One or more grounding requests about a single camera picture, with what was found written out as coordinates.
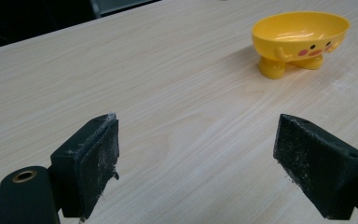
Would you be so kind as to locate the dark stand with red light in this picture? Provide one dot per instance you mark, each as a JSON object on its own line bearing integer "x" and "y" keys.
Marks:
{"x": 59, "y": 15}

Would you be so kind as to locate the yellow duck-face footed bowl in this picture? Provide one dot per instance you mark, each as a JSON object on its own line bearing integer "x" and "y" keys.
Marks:
{"x": 298, "y": 40}

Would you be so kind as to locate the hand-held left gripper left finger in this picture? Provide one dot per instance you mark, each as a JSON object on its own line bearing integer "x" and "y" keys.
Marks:
{"x": 84, "y": 174}

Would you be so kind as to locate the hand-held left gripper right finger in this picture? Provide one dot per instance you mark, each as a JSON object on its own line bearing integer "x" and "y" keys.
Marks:
{"x": 317, "y": 168}

